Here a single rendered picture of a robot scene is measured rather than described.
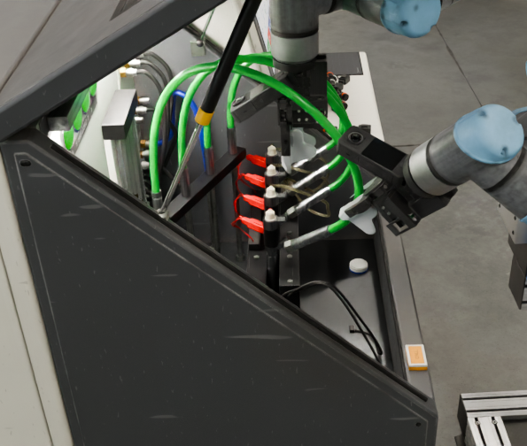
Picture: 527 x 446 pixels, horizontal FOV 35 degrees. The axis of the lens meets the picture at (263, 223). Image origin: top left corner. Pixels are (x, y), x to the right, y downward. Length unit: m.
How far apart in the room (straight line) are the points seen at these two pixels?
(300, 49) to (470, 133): 0.36
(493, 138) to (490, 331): 1.96
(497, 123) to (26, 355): 0.74
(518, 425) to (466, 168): 1.38
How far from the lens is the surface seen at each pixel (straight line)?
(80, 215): 1.12
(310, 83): 1.36
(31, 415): 1.38
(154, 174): 1.47
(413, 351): 1.43
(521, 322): 3.04
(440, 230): 3.44
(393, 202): 1.21
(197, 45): 1.69
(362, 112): 2.13
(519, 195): 1.11
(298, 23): 1.30
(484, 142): 1.06
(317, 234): 1.37
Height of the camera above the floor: 1.92
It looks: 34 degrees down
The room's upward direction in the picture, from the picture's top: 3 degrees counter-clockwise
